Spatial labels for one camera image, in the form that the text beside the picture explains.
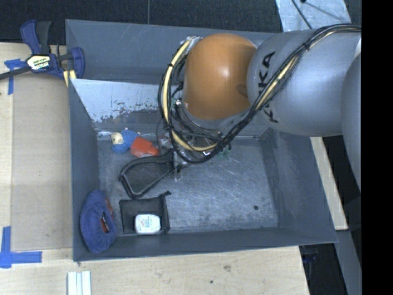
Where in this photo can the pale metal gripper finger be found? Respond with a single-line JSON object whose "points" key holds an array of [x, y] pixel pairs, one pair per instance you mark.
{"points": [[178, 173]]}

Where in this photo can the orange-red toy piece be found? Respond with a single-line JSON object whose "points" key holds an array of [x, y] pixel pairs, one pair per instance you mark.
{"points": [[142, 147]]}

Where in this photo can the grey metal bin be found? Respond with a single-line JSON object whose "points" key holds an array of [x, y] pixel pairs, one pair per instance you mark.
{"points": [[215, 195]]}

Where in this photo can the black pouch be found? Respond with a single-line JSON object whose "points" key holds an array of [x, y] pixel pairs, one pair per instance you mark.
{"points": [[141, 206]]}

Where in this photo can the white printed packet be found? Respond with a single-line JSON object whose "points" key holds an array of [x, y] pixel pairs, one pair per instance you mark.
{"points": [[148, 224]]}

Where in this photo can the blue toy doll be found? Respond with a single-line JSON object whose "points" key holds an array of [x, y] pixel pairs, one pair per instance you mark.
{"points": [[125, 138]]}

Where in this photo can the blue cloth cap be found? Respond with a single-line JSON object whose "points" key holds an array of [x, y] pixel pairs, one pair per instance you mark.
{"points": [[92, 223]]}

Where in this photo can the pale wood flat board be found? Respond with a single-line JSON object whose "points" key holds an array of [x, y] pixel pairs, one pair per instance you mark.
{"points": [[40, 164]]}

